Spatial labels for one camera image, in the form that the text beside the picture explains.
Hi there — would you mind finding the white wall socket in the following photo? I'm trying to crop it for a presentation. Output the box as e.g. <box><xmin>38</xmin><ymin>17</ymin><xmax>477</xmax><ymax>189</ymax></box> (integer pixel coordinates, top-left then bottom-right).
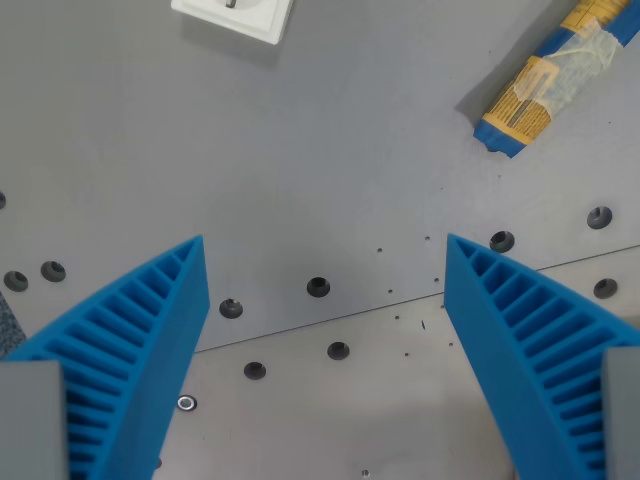
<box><xmin>170</xmin><ymin>0</ymin><xmax>293</xmax><ymax>47</ymax></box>

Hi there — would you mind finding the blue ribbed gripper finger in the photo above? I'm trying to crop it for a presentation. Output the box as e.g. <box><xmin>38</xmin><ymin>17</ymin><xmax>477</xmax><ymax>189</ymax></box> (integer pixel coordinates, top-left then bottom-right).
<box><xmin>443</xmin><ymin>232</ymin><xmax>640</xmax><ymax>480</ymax></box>
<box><xmin>0</xmin><ymin>234</ymin><xmax>210</xmax><ymax>480</ymax></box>

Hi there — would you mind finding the blue yellow taped box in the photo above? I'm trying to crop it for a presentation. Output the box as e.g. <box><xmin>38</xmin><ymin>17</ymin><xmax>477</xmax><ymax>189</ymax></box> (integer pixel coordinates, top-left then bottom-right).
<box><xmin>472</xmin><ymin>0</ymin><xmax>640</xmax><ymax>160</ymax></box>

